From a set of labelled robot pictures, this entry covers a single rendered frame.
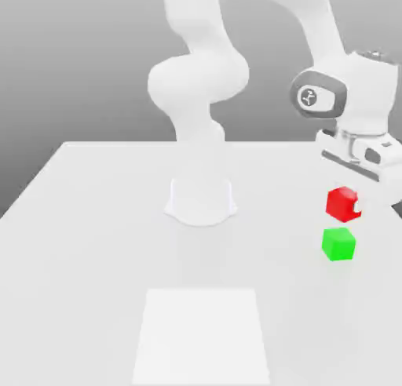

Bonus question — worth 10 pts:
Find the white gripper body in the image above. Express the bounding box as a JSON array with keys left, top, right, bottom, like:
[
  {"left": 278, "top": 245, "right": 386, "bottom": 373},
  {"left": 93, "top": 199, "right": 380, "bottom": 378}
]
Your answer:
[{"left": 315, "top": 131, "right": 402, "bottom": 207}]

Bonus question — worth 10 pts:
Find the small red cube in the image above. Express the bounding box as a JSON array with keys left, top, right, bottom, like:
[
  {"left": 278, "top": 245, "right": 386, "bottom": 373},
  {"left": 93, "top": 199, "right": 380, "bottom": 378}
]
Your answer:
[{"left": 325, "top": 186, "right": 363, "bottom": 224}]

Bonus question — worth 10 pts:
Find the small green cube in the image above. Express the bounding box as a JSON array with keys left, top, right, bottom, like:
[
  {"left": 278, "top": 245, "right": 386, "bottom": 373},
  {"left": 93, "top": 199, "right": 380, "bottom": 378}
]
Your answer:
[{"left": 320, "top": 226, "right": 357, "bottom": 262}]

